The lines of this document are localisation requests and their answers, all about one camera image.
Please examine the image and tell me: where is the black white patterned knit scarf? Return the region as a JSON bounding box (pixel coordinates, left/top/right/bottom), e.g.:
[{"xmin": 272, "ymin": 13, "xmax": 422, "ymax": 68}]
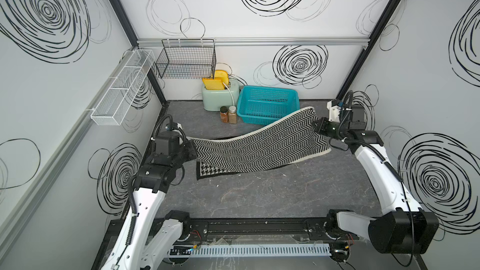
[{"xmin": 191, "ymin": 107, "xmax": 331, "ymax": 180}]

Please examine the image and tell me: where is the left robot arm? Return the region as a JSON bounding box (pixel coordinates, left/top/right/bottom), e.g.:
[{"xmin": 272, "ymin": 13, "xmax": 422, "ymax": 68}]
[{"xmin": 102, "ymin": 123, "xmax": 196, "ymax": 270}]

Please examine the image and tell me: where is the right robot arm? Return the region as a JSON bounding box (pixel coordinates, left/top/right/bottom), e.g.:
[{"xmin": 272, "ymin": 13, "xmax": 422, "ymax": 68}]
[{"xmin": 312, "ymin": 99, "xmax": 440, "ymax": 255}]

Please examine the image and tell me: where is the teal plastic basket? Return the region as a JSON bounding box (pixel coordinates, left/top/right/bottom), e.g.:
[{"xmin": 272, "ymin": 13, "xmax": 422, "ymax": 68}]
[{"xmin": 237, "ymin": 86, "xmax": 300, "ymax": 125}]

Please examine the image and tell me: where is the dark brown spice jar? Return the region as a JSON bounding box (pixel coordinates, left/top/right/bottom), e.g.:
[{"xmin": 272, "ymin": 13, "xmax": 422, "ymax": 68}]
[{"xmin": 219, "ymin": 106, "xmax": 229, "ymax": 123}]

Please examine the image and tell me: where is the light brown spice jar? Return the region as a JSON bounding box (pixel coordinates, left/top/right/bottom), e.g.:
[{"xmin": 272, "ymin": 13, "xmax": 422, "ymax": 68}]
[{"xmin": 228, "ymin": 106, "xmax": 238, "ymax": 125}]

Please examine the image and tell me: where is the mint green toaster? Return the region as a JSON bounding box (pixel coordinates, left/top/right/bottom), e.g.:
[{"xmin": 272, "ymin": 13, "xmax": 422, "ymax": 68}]
[{"xmin": 202, "ymin": 80, "xmax": 241, "ymax": 111}]

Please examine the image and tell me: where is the yellow toast slice front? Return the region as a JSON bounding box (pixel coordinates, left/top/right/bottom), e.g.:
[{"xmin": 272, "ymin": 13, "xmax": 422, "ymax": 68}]
[{"xmin": 202, "ymin": 78, "xmax": 225, "ymax": 91}]

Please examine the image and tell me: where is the yellow toast slice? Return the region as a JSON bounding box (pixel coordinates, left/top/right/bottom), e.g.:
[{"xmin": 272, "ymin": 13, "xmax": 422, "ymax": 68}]
[
  {"xmin": 202, "ymin": 78, "xmax": 225, "ymax": 91},
  {"xmin": 214, "ymin": 70, "xmax": 230, "ymax": 86}
]

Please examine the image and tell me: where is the yellow toast slice back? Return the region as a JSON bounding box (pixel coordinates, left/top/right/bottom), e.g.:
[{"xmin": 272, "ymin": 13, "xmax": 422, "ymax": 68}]
[{"xmin": 214, "ymin": 70, "xmax": 230, "ymax": 86}]

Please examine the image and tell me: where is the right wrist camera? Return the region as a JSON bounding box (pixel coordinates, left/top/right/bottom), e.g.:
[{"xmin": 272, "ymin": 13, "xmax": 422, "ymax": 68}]
[{"xmin": 327, "ymin": 99, "xmax": 343, "ymax": 123}]

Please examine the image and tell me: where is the white toaster cable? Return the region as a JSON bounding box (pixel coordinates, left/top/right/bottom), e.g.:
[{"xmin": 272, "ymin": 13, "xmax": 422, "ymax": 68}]
[{"xmin": 224, "ymin": 81, "xmax": 237, "ymax": 108}]

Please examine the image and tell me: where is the white wire wall shelf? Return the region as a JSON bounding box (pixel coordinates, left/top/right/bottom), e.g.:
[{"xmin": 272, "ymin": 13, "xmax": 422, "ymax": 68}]
[{"xmin": 91, "ymin": 49, "xmax": 155, "ymax": 126}]

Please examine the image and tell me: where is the black wire wall basket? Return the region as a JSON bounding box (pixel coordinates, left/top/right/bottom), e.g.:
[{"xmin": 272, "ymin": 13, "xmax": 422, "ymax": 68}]
[{"xmin": 156, "ymin": 39, "xmax": 216, "ymax": 80}]

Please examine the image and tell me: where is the white slotted cable duct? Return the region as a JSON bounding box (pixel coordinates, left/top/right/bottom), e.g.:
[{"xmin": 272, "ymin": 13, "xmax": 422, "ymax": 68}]
[{"xmin": 168, "ymin": 243, "xmax": 332, "ymax": 260}]

